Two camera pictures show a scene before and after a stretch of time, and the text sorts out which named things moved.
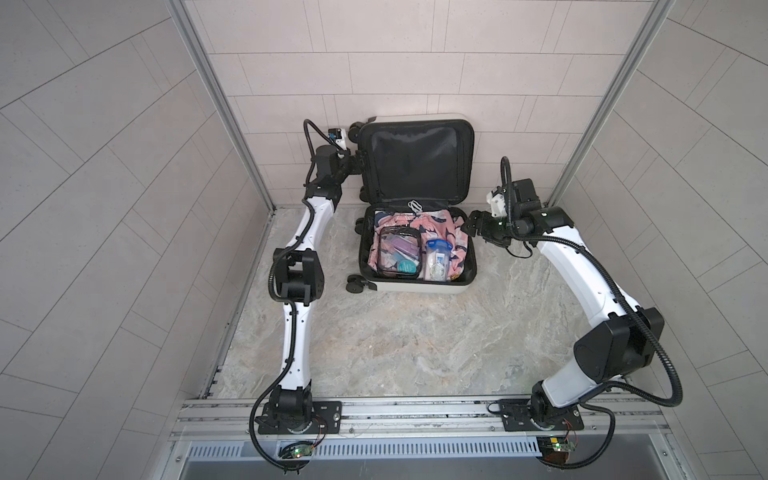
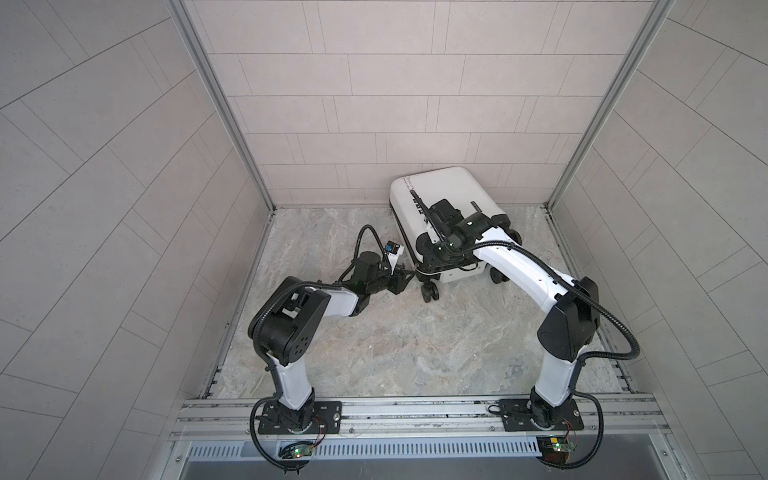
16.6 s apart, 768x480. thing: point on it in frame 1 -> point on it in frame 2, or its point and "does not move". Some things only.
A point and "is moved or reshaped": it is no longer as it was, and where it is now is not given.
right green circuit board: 555,449 does not move
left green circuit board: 294,450 does not move
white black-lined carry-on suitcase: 419,177 is moved or reshaped
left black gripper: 353,164 -> 396,285
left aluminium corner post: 182,11 does not move
